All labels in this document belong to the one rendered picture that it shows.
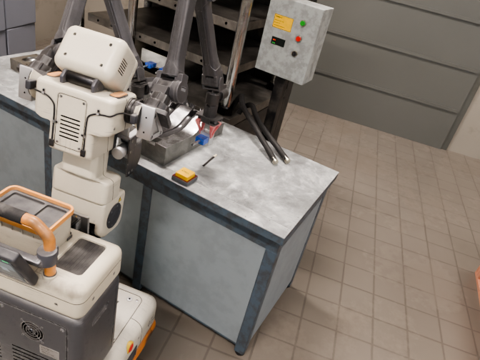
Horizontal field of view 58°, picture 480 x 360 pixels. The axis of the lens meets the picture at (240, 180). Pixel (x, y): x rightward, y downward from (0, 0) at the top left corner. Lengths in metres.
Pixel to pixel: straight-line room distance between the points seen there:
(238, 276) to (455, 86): 3.83
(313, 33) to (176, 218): 1.17
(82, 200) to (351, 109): 4.05
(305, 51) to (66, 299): 1.69
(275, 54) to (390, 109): 2.96
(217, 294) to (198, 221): 0.38
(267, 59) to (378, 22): 2.69
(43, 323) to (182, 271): 0.82
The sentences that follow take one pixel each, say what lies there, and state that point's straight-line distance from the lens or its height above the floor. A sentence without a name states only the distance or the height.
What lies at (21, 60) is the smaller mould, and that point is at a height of 0.86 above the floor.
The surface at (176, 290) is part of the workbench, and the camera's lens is 2.25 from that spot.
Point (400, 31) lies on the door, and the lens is 5.08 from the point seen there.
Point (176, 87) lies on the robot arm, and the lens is 1.49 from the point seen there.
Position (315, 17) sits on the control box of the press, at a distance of 2.39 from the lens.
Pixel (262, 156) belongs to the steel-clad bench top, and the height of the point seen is 0.80.
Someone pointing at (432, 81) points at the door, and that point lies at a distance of 5.22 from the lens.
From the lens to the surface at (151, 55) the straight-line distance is 2.87.
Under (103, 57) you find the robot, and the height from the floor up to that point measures 1.34.
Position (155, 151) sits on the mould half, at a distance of 1.94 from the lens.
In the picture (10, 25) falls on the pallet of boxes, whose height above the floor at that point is 0.65.
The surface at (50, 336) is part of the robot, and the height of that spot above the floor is 0.58.
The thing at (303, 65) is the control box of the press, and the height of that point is 1.18.
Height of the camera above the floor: 1.80
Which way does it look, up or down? 31 degrees down
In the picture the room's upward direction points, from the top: 14 degrees clockwise
